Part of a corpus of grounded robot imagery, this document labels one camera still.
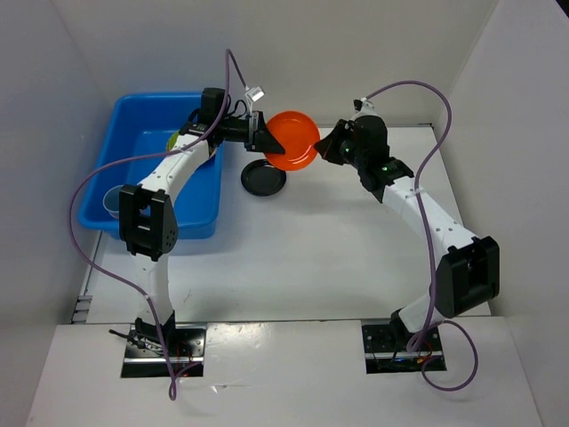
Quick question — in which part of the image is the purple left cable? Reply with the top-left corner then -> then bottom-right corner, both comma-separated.
67,48 -> 250,401

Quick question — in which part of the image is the orange plate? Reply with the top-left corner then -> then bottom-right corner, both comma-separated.
265,110 -> 320,172

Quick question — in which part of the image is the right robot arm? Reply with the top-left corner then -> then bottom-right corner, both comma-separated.
315,115 -> 500,350

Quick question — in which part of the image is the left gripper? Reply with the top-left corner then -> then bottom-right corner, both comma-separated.
219,111 -> 285,155

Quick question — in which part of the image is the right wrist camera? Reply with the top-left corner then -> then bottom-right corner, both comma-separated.
353,98 -> 377,117

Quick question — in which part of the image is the blue plastic bin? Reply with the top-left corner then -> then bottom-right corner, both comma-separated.
77,92 -> 225,240

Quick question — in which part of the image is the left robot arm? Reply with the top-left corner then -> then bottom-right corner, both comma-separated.
119,86 -> 285,356

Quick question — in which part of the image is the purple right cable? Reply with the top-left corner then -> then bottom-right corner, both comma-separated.
360,80 -> 480,392

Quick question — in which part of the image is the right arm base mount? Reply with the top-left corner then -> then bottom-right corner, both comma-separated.
361,319 -> 446,375

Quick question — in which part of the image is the blue cup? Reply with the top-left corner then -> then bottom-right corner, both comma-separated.
102,185 -> 122,220

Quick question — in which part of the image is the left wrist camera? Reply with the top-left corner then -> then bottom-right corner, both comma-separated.
244,86 -> 265,103

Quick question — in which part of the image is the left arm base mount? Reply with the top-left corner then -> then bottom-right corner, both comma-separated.
120,323 -> 209,379

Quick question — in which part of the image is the green plate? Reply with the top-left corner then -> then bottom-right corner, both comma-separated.
166,132 -> 180,151

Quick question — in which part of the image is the purple cable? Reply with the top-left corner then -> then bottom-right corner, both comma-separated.
67,48 -> 250,401
360,80 -> 480,392

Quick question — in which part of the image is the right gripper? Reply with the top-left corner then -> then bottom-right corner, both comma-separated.
314,119 -> 366,170

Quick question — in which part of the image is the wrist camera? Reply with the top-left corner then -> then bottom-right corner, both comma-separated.
353,98 -> 377,117
244,86 -> 265,103

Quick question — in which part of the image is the black plate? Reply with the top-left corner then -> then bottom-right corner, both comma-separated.
241,159 -> 287,197

